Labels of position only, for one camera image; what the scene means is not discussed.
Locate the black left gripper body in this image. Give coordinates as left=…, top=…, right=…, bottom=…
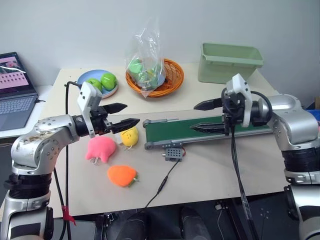
left=89, top=105, right=113, bottom=136

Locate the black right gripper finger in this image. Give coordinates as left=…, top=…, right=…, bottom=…
left=190, top=121, right=227, bottom=135
left=193, top=97, right=223, bottom=111

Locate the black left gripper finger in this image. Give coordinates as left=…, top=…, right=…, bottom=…
left=103, top=102, right=128, bottom=115
left=110, top=118, right=141, bottom=135

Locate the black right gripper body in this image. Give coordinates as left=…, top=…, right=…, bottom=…
left=221, top=92, right=245, bottom=136

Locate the green conveyor belt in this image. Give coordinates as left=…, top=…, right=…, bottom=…
left=142, top=116, right=275, bottom=151

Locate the grey control box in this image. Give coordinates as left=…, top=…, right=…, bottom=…
left=164, top=147, right=183, bottom=162

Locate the yellow plush toy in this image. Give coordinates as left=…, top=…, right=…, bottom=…
left=120, top=126, right=139, bottom=148

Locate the pink plush toy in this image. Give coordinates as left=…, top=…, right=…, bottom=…
left=85, top=136, right=117, bottom=165

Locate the green apple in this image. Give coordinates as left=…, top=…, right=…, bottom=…
left=85, top=78, right=104, bottom=93
left=100, top=72, right=118, bottom=91

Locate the light green plastic bin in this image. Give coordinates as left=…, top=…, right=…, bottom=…
left=198, top=42, right=265, bottom=85

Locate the light blue plate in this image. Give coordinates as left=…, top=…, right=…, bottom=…
left=76, top=69, right=119, bottom=99

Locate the orange woven basket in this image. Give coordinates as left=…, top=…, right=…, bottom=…
left=125, top=58, right=185, bottom=98

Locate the orange plush toy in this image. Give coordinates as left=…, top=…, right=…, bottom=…
left=107, top=164, right=140, bottom=188

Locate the clear plastic bag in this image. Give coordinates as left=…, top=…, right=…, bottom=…
left=124, top=16, right=167, bottom=100

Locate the blue crate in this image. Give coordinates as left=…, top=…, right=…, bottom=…
left=305, top=96, right=320, bottom=121

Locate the grey laptop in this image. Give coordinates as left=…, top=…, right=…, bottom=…
left=0, top=51, right=40, bottom=132

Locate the dark rounded robot foot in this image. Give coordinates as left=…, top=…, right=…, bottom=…
left=180, top=206, right=210, bottom=240
left=119, top=211, right=151, bottom=240

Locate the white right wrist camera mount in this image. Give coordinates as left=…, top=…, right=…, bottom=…
left=226, top=73, right=252, bottom=128

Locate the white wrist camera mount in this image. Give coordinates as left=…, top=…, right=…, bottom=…
left=76, top=81, right=103, bottom=139
left=226, top=73, right=252, bottom=128

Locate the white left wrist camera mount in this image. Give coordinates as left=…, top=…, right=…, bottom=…
left=76, top=81, right=103, bottom=139

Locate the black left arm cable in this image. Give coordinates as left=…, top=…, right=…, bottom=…
left=53, top=81, right=83, bottom=240

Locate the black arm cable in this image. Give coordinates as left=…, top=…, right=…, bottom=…
left=221, top=88, right=273, bottom=240
left=53, top=81, right=83, bottom=240

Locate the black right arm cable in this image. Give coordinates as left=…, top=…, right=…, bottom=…
left=221, top=88, right=273, bottom=240

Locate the black power cable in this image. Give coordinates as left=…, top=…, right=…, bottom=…
left=129, top=147, right=187, bottom=218

